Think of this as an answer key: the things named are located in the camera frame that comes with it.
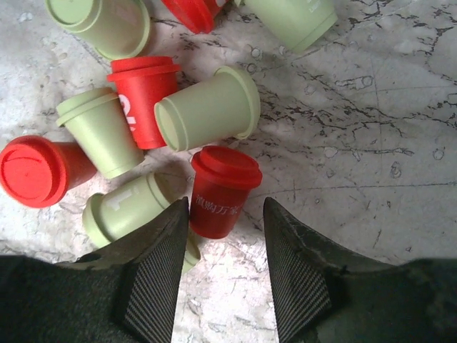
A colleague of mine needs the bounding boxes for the red coffee capsule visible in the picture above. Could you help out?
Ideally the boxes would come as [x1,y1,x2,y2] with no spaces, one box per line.
[190,146,263,239]

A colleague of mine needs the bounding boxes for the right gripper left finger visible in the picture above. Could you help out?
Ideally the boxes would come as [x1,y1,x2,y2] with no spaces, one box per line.
[1,198,189,342]

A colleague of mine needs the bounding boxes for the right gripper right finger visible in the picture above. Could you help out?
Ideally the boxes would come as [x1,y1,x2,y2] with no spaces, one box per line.
[263,198,456,342]

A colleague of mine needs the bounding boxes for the red capsule left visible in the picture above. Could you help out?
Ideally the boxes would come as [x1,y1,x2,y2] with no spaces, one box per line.
[1,135,97,208]

